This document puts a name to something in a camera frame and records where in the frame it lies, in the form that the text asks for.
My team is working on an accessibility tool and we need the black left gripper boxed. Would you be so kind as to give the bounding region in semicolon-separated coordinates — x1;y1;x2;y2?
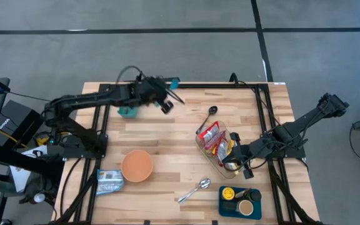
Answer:
131;74;186;114

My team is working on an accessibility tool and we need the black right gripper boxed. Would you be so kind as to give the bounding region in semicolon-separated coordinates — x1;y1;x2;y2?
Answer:
222;132;264;181

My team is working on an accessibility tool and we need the yellow ramen packet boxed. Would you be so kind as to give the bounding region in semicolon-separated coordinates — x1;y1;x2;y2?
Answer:
226;139;242;176

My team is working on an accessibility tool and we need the roast beef ramen packet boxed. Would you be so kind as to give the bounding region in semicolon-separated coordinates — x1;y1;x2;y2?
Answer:
212;139;231;167

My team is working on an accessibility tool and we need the teal spatula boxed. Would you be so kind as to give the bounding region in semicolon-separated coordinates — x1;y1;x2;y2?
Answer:
154;77;181;108

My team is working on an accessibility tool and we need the clear plastic container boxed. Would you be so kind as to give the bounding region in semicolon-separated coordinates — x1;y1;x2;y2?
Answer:
194;121;254;180

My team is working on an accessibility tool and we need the pink green ramen packet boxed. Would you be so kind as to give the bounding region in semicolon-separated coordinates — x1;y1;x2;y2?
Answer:
197;121;221;144

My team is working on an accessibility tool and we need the small jar yellow lid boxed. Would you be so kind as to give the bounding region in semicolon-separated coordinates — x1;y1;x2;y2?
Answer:
221;186;236;201

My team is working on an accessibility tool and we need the black spoon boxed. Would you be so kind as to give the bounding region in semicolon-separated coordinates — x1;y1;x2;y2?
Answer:
195;105;219;136

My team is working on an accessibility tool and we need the teal plastic basket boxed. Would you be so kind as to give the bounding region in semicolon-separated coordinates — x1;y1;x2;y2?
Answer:
117;105;139;119

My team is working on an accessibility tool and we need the dark jar black lid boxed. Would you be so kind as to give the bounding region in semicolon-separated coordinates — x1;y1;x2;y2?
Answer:
247;189;263;203

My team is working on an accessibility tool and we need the silver metal spoon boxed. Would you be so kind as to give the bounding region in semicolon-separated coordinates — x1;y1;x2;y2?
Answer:
176;177;211;204

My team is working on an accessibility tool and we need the seasoning jar tan lid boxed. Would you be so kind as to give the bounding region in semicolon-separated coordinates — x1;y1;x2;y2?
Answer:
237;199;254;217

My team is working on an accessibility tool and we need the orange bowl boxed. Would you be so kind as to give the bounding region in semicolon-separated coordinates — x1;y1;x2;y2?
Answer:
121;149;154;183

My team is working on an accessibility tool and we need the blue white snack packet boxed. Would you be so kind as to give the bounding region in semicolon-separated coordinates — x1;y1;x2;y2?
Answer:
96;169;125;196

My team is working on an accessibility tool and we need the teal tray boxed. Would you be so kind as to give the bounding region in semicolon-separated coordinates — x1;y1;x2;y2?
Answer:
219;186;263;221

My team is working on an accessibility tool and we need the yellow tape roll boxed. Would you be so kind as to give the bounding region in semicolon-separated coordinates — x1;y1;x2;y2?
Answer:
36;134;50;146

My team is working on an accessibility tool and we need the black box white lettering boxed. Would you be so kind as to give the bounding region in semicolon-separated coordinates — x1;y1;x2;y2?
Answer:
0;99;45;148

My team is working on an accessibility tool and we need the white paper sheet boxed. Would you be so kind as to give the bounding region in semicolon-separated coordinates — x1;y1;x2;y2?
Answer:
9;145;48;193

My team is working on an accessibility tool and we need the black aluminium table frame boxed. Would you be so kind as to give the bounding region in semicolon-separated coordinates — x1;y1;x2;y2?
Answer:
52;81;321;225

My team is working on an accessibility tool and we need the thick black cable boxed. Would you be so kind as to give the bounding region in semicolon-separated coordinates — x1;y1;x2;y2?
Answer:
59;157;84;219

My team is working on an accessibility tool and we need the thin black cable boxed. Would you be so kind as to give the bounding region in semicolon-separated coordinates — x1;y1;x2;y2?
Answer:
9;91;53;103

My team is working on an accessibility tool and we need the yellow cable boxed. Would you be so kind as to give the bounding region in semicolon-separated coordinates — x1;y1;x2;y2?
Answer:
0;129;29;149

